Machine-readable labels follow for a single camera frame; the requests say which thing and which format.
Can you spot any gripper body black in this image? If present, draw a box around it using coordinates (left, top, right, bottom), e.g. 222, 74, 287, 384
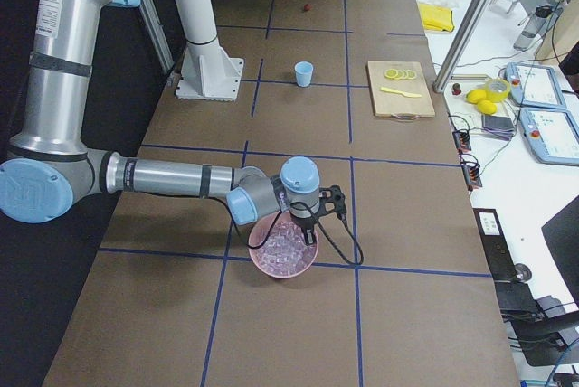
290, 209, 316, 230

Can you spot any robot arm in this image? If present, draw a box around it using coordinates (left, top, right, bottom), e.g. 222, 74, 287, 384
1, 0, 322, 245

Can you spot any pile of ice cubes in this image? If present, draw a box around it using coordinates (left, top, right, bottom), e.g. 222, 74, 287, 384
251, 221, 318, 278

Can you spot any light blue cup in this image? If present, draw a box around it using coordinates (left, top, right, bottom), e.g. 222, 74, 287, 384
294, 61, 314, 88

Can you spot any pink bowl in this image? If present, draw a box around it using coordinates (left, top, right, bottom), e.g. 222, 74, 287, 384
249, 212, 318, 279

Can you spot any wooden cutting board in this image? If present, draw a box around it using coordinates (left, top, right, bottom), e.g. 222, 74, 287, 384
366, 61, 435, 120

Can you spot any yellow plastic knife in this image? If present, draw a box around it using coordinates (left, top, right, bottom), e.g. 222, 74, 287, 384
380, 87, 422, 99

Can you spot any strawberry on side table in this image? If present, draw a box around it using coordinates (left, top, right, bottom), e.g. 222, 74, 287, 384
452, 83, 461, 96

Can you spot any whole lemon upper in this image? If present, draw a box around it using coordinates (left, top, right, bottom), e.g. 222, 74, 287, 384
466, 89, 487, 104

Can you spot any whole lemon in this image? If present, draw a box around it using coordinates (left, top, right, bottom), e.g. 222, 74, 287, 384
466, 89, 487, 104
476, 99, 498, 116

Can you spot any whole lemon lower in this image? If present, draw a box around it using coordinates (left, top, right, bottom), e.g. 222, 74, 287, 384
476, 99, 498, 116

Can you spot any dark wallet pouch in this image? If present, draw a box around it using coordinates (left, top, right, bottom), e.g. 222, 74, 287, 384
481, 114, 516, 140

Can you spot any yellow tape roll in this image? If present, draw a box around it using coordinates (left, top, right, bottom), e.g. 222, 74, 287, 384
483, 79, 511, 103

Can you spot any yellow cloth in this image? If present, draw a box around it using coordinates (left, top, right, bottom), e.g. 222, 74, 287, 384
418, 3, 455, 33

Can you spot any teach pendant near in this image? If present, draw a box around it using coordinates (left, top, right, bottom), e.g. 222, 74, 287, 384
519, 107, 578, 166

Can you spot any teach pendant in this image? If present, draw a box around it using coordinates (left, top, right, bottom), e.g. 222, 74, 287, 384
519, 107, 578, 166
505, 62, 566, 109

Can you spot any teach pendant far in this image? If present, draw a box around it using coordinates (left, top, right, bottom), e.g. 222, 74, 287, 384
505, 62, 566, 109

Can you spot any clear water bottle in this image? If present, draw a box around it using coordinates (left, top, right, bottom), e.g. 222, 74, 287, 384
513, 4, 554, 51

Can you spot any black camera cable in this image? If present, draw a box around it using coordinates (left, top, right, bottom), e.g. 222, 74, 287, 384
293, 202, 365, 266

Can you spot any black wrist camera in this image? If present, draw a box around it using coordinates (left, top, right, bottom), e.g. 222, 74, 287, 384
317, 184, 347, 222

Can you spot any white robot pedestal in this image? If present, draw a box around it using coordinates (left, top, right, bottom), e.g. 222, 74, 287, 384
175, 0, 244, 101

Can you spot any aluminium frame post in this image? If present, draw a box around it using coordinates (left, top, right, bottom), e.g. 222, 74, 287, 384
432, 0, 490, 93

